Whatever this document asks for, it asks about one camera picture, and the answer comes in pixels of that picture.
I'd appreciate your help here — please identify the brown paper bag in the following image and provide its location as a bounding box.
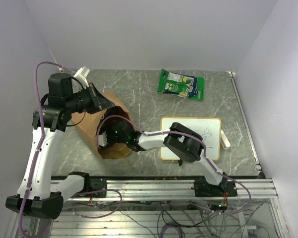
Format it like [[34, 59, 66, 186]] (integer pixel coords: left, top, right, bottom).
[[72, 91, 134, 170]]

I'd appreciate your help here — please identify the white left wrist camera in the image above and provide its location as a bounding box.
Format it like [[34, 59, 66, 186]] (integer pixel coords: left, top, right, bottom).
[[74, 66, 90, 88]]

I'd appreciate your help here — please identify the green Chiuba chips bag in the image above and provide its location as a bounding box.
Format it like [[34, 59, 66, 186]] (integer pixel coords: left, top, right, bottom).
[[157, 68, 205, 102]]

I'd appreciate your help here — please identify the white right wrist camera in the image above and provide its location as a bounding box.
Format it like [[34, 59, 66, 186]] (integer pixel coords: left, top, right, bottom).
[[97, 132, 108, 147]]

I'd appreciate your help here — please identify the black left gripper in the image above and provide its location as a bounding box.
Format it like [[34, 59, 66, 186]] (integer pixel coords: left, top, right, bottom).
[[66, 82, 116, 115]]

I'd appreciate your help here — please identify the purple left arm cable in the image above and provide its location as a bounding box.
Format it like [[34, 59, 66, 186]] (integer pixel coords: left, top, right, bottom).
[[17, 61, 74, 238]]

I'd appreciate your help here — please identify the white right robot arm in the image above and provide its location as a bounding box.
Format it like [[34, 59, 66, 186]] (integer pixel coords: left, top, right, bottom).
[[104, 120, 227, 196]]

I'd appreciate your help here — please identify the yellow green snack packet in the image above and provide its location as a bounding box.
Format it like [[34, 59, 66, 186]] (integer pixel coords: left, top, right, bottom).
[[163, 71, 195, 97]]

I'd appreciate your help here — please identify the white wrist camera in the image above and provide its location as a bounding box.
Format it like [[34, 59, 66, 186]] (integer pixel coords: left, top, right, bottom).
[[97, 132, 108, 147], [74, 66, 90, 88]]

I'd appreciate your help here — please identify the white dry-erase board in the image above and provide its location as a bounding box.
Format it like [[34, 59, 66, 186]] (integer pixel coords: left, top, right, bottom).
[[160, 117, 222, 161]]

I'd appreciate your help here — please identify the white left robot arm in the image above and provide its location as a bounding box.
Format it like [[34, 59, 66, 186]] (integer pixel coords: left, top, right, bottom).
[[5, 73, 115, 219]]

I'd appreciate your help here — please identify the aluminium mounting rail frame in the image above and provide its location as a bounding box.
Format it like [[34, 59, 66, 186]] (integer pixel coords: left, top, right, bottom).
[[4, 177, 291, 238]]

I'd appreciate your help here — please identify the white marker pen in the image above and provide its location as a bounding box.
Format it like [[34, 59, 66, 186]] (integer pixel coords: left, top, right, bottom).
[[221, 130, 231, 150]]

